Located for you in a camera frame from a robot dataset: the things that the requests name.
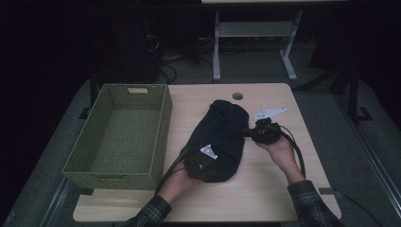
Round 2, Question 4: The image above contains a thin black cable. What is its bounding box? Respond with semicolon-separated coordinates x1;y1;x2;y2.
333;188;385;227

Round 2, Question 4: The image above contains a green woven basket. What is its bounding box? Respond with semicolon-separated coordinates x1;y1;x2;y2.
61;82;174;191

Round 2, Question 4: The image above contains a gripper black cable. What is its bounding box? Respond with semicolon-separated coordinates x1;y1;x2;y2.
154;145;197;194
278;125;307;179

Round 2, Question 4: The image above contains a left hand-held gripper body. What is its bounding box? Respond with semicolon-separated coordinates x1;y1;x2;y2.
183;144;222;183

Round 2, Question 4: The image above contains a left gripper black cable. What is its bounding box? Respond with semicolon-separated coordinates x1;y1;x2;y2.
154;145;197;194

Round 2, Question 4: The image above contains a dark computer tower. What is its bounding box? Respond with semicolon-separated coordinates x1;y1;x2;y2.
94;12;160;84

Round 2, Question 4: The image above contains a tangle of floor cables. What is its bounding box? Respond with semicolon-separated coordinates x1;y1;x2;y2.
148;32;218;85

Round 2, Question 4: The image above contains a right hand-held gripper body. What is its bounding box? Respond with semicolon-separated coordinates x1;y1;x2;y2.
250;106;288;146

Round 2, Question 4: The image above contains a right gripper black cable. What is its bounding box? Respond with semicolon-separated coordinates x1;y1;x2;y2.
278;125;307;179

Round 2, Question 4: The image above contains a person's right hand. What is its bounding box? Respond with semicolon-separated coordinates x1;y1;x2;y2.
255;135;297;169

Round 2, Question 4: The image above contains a black metal stand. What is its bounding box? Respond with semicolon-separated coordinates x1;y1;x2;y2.
346;60;375;125

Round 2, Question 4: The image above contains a person's left hand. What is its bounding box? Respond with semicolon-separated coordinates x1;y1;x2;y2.
164;161;203;198

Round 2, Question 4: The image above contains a white metal desk frame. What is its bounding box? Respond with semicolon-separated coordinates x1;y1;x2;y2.
212;9;304;83

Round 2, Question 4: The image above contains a dark navy cloth garment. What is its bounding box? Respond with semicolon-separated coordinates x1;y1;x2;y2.
181;98;251;183

